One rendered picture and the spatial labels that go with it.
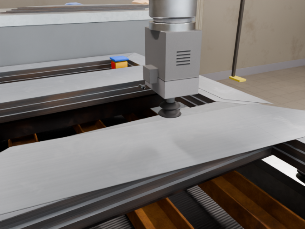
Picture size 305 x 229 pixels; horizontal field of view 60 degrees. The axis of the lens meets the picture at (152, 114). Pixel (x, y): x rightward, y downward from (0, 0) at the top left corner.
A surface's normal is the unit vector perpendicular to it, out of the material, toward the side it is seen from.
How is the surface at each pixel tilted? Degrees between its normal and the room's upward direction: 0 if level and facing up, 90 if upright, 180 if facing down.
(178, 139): 0
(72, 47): 90
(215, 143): 0
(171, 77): 90
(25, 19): 90
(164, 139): 0
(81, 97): 90
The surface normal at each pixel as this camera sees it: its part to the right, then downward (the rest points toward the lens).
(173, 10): -0.09, 0.42
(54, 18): 0.48, 0.36
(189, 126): 0.00, -0.91
